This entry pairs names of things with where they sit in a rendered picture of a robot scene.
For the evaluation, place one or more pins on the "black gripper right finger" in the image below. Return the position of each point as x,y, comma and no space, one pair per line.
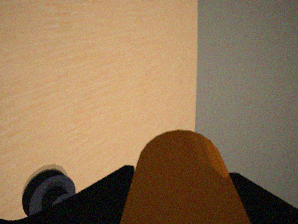
261,206

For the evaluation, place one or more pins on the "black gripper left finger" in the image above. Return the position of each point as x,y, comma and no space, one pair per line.
101,203

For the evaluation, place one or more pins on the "brown cylinder with hole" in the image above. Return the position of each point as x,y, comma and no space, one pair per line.
180,178

